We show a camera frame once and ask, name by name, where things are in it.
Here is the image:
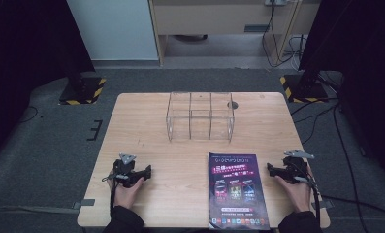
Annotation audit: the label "light wooden desk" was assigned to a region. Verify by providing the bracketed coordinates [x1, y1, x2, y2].
[146, 0, 322, 68]

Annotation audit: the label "hand-held gripper cable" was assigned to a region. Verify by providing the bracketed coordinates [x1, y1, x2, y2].
[292, 175, 323, 225]
[101, 174, 130, 218]

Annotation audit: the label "black floor cable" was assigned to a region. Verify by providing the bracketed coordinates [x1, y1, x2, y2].
[320, 194, 385, 219]
[289, 96, 340, 146]
[332, 104, 370, 233]

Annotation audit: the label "right hand-held gripper cable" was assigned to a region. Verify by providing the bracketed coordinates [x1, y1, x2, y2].
[292, 175, 323, 225]

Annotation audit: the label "striped black stand base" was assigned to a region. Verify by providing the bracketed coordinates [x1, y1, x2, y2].
[58, 76, 108, 107]
[278, 73, 331, 105]

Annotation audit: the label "dark curtain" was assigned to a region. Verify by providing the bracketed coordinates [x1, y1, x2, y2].
[0, 0, 96, 163]
[298, 0, 385, 187]

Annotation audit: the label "person's left hand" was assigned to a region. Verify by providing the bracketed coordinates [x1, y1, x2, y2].
[107, 176, 146, 210]

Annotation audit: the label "dark purple magazine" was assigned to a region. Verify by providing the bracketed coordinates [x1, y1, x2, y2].
[207, 151, 272, 232]

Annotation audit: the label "grey tape strip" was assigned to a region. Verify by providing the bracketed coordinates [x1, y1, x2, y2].
[310, 199, 336, 211]
[72, 198, 96, 210]

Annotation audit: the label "person's right hand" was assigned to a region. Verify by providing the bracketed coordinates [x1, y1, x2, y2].
[274, 165, 315, 214]

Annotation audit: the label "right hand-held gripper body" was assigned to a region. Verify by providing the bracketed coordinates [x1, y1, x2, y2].
[280, 149, 316, 185]

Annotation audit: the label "white panel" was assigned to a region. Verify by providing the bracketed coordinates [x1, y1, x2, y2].
[65, 0, 160, 62]

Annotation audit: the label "left hand-held gripper cable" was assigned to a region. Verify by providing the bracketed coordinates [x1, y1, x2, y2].
[101, 174, 130, 218]

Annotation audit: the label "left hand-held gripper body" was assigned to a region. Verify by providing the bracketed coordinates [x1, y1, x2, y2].
[112, 152, 144, 189]

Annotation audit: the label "black hanging cables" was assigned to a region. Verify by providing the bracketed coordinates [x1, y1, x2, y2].
[261, 0, 308, 70]

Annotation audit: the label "clear acrylic organizer box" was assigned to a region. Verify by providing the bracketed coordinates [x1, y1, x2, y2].
[165, 91, 236, 144]

